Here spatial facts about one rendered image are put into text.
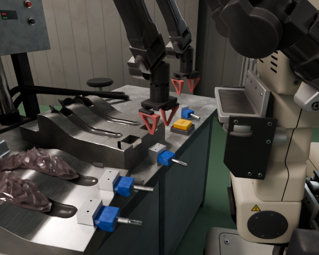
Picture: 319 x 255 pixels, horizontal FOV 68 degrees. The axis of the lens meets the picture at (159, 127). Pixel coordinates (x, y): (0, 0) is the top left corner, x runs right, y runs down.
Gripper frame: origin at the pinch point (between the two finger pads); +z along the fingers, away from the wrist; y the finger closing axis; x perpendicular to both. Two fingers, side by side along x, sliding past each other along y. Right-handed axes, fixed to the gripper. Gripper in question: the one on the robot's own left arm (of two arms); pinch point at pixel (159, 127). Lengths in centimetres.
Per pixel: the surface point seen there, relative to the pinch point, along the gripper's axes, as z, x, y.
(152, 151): 7.6, -0.9, 2.7
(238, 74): 37, -58, -245
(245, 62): 22, -51, -246
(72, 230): 6.8, 6.0, 37.2
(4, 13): -32, -93, -3
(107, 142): 3.7, -11.0, 12.3
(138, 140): 5.0, -5.9, 3.5
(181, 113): 10.5, -13.7, -36.1
